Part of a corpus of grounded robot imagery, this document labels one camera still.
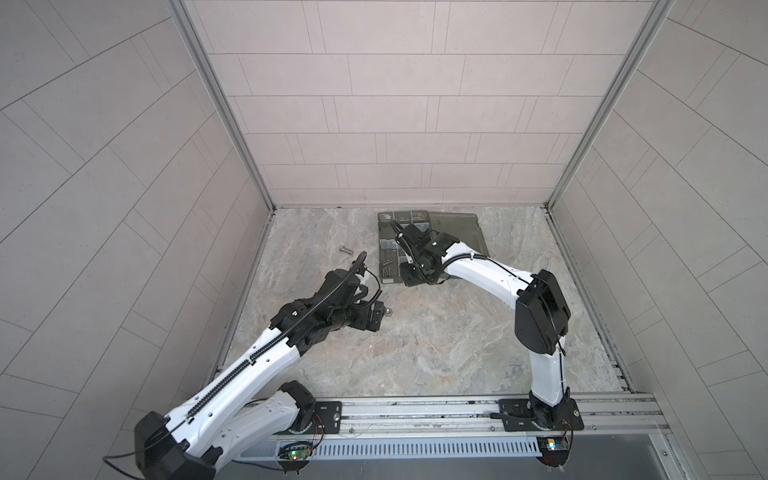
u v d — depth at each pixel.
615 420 0.72
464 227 1.09
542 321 0.51
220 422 0.40
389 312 0.89
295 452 0.64
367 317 0.63
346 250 1.02
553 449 0.68
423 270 0.66
